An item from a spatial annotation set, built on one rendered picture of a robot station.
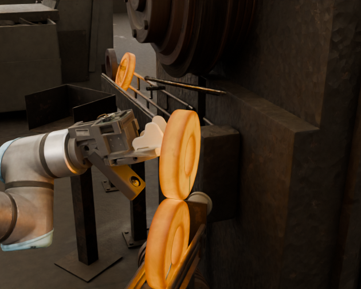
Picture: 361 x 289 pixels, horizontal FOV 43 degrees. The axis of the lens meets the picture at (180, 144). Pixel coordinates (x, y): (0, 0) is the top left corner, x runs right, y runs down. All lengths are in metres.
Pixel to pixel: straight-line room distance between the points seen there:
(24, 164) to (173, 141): 0.31
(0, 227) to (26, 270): 1.21
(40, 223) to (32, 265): 1.18
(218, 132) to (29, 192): 0.45
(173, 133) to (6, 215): 0.32
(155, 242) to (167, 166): 0.12
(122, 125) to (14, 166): 0.23
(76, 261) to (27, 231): 1.15
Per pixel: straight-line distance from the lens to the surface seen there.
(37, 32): 3.58
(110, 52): 2.30
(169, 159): 0.73
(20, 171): 0.90
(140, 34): 1.21
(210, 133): 1.06
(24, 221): 0.85
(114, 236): 2.15
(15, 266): 2.06
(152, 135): 0.78
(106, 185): 2.59
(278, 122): 0.95
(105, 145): 0.81
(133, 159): 0.78
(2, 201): 0.83
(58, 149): 0.85
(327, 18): 0.89
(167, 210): 0.76
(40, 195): 0.89
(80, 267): 1.97
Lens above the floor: 1.18
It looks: 22 degrees down
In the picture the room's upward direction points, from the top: straight up
